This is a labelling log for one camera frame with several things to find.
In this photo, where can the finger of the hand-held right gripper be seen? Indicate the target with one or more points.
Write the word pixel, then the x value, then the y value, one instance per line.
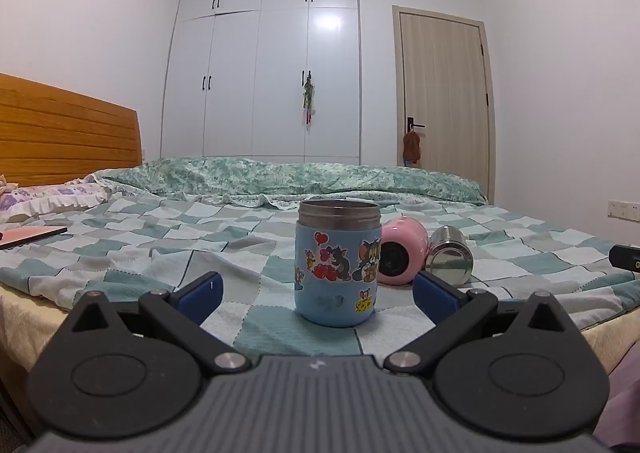
pixel 626 258

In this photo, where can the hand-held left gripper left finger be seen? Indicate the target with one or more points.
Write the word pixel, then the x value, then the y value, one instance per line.
pixel 202 297

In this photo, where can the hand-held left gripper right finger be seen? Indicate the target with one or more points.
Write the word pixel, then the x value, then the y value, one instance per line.
pixel 434 297

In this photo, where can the blue cartoon sticker cup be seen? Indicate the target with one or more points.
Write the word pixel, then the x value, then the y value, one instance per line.
pixel 332 283

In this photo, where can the stainless steel cup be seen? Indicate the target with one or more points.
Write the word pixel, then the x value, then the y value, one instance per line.
pixel 450 260

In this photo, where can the pink cup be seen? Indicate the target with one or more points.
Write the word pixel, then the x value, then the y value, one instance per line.
pixel 407 238

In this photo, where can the green checkered bed sheet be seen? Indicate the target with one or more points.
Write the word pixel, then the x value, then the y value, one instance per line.
pixel 150 243

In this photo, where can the brown plush toy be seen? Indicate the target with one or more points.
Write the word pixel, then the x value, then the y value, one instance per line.
pixel 412 148

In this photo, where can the green floral quilt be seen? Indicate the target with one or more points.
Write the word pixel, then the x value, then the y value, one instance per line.
pixel 300 178

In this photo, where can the purple cloth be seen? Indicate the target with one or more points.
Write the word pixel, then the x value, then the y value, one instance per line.
pixel 627 413

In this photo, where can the purple floral pillow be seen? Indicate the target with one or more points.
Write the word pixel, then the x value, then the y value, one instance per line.
pixel 55 195

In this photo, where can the beige mattress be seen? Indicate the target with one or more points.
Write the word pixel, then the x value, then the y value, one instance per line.
pixel 20 328

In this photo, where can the pink book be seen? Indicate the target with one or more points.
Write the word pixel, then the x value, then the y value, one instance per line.
pixel 27 235

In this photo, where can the wooden headboard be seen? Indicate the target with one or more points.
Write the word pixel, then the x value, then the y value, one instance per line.
pixel 60 138

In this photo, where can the beige wooden door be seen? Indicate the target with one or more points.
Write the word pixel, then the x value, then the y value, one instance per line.
pixel 442 78

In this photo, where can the green hanging ornament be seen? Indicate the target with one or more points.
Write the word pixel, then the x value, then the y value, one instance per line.
pixel 308 98

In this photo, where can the white wardrobe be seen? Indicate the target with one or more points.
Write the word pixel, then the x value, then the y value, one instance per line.
pixel 280 83

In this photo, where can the white wall socket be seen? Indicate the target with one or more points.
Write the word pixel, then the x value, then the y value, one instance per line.
pixel 624 210

